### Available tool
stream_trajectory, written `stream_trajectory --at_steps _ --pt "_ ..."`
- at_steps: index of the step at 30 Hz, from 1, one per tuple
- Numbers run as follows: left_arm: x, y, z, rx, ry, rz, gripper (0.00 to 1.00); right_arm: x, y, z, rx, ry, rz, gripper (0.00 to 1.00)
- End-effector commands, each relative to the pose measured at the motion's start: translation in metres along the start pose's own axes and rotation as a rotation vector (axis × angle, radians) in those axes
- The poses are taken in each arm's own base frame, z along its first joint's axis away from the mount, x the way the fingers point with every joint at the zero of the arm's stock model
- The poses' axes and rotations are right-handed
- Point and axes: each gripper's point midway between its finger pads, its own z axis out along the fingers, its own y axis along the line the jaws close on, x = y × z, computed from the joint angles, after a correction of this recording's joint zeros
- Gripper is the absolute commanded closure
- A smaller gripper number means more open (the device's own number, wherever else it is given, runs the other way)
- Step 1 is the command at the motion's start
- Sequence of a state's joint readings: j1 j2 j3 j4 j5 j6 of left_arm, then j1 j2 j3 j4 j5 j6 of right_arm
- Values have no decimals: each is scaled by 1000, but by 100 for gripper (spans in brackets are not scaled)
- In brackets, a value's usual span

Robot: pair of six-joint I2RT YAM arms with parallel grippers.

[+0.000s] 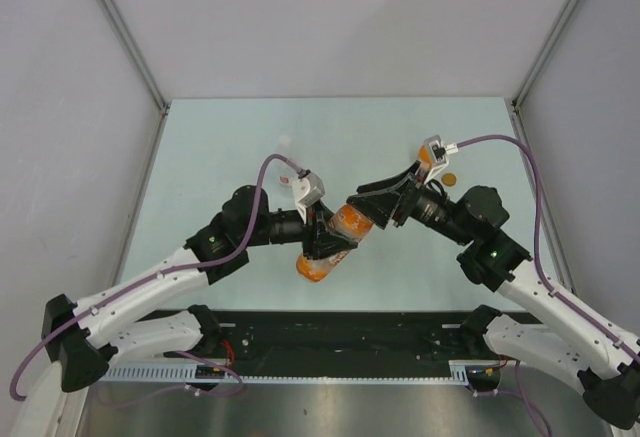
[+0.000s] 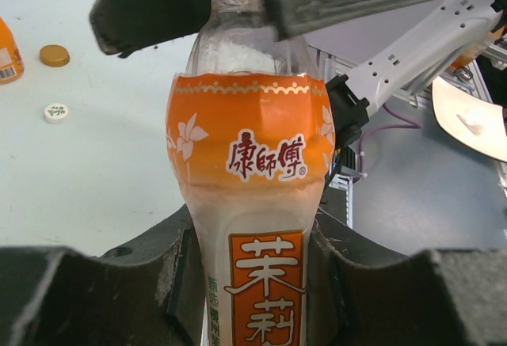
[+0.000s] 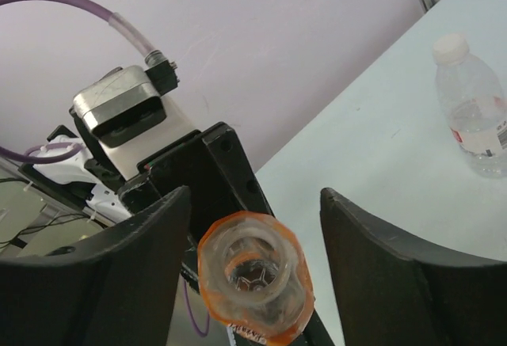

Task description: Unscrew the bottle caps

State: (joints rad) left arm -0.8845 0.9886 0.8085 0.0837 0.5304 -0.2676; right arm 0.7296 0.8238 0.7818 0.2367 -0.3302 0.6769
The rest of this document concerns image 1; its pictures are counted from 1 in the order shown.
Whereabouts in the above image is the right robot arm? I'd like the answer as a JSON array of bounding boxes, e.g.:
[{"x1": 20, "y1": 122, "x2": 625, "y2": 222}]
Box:
[{"x1": 347, "y1": 165, "x2": 639, "y2": 431}]

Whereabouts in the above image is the amber juice bottle cap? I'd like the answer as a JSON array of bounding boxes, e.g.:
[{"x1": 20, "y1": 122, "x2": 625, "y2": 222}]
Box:
[{"x1": 441, "y1": 173, "x2": 457, "y2": 187}]

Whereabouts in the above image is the grey slotted cable duct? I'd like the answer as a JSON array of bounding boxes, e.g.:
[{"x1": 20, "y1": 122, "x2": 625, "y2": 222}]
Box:
[{"x1": 99, "y1": 361, "x2": 499, "y2": 386}]

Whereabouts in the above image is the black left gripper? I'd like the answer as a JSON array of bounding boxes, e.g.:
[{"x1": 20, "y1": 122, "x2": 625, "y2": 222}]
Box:
[{"x1": 241, "y1": 199, "x2": 357, "y2": 259}]

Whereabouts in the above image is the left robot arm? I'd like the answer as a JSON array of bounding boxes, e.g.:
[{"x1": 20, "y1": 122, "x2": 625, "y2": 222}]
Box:
[{"x1": 42, "y1": 178, "x2": 373, "y2": 393}]

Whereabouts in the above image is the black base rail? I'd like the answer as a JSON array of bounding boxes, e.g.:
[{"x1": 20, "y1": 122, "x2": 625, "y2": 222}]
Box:
[{"x1": 194, "y1": 310, "x2": 499, "y2": 377}]

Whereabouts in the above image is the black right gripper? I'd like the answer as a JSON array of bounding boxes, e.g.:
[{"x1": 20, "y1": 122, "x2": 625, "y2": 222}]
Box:
[{"x1": 346, "y1": 161, "x2": 473, "y2": 247}]

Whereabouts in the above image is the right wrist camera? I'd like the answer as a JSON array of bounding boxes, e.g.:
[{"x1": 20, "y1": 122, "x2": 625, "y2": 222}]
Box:
[{"x1": 421, "y1": 135, "x2": 459, "y2": 183}]

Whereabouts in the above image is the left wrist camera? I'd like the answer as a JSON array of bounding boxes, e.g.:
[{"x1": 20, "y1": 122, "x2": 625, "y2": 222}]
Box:
[{"x1": 291, "y1": 170, "x2": 325, "y2": 224}]

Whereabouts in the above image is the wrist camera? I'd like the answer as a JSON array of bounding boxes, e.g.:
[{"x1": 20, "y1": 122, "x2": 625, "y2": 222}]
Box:
[
  {"x1": 291, "y1": 170, "x2": 325, "y2": 224},
  {"x1": 421, "y1": 135, "x2": 459, "y2": 183}
]

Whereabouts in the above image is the tall orange tea bottle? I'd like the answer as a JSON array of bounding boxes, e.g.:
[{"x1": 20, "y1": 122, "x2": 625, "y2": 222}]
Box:
[{"x1": 296, "y1": 201, "x2": 373, "y2": 283}]

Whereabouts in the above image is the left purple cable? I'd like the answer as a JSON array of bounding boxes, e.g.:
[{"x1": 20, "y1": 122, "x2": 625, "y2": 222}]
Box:
[{"x1": 9, "y1": 154, "x2": 309, "y2": 402}]

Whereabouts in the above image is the small orange juice bottle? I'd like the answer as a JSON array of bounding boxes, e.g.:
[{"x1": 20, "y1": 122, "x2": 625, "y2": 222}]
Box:
[{"x1": 416, "y1": 145, "x2": 433, "y2": 182}]

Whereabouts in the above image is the clear water bottle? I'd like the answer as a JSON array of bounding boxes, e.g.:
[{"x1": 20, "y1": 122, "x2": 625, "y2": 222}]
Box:
[{"x1": 276, "y1": 134, "x2": 301, "y2": 193}]

